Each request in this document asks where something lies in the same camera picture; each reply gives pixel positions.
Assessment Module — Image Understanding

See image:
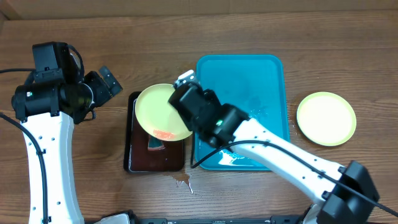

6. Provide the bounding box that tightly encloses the yellow plate with red stain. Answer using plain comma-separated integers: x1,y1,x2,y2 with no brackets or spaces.
134,83,192,141

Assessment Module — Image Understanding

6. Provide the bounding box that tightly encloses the orange and green sponge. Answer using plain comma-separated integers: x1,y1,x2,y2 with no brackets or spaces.
147,135,165,151

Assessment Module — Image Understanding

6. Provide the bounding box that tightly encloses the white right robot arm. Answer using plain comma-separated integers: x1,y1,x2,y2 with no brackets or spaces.
169,82,379,223

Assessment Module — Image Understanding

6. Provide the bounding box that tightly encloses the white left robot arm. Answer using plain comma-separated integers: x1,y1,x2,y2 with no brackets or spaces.
12,66,122,223

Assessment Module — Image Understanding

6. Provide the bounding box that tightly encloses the blue plastic tray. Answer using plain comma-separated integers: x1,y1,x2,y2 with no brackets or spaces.
194,54,290,172

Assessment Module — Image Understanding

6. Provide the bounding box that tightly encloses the black water basin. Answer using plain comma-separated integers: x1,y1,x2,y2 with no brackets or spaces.
123,91,185,173

